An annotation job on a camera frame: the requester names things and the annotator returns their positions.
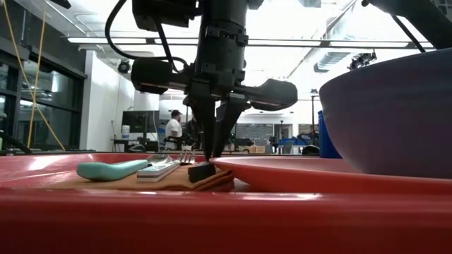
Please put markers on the black office chair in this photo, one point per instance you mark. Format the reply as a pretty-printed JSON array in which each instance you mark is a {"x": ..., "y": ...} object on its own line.
[{"x": 310, "y": 150}]

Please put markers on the black computer monitor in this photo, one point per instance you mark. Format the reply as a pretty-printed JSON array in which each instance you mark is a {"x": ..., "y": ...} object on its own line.
[{"x": 136, "y": 121}]

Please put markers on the blue bowl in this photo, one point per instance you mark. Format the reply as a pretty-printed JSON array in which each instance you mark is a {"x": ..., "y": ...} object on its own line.
[{"x": 388, "y": 116}]

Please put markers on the cardboard boxes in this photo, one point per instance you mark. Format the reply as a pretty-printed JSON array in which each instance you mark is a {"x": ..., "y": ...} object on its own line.
[{"x": 259, "y": 149}]

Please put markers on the black background robot arm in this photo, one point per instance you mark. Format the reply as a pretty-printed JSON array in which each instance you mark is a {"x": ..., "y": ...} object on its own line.
[{"x": 243, "y": 142}]

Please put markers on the blue background machine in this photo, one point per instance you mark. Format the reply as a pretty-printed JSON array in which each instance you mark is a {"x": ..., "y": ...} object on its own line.
[{"x": 293, "y": 141}]

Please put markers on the silver air duct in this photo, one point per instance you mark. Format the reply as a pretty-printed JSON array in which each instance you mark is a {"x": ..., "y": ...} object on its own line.
[{"x": 328, "y": 60}]

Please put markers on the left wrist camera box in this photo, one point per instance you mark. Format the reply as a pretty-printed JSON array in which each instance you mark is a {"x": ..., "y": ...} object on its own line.
[{"x": 162, "y": 12}]

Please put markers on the long ceiling light strip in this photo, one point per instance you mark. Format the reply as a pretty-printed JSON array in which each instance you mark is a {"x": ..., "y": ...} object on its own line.
[{"x": 106, "y": 40}]

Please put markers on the pink plate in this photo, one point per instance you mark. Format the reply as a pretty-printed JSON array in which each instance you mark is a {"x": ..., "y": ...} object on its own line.
[{"x": 300, "y": 174}]

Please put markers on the black ceiling camera cluster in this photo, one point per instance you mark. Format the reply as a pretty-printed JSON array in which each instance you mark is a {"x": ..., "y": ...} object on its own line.
[{"x": 360, "y": 61}]

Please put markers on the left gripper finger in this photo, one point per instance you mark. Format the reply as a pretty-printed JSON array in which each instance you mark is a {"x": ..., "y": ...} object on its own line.
[
  {"x": 208, "y": 123},
  {"x": 227, "y": 116}
]

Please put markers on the red plastic tray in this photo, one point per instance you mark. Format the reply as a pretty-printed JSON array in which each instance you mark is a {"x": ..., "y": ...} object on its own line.
[{"x": 226, "y": 225}]

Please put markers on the orange cloth napkin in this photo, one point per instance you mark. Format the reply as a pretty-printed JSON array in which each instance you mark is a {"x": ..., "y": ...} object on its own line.
[{"x": 169, "y": 184}]

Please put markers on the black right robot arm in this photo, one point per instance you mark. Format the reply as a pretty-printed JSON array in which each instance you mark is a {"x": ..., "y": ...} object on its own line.
[{"x": 416, "y": 14}]

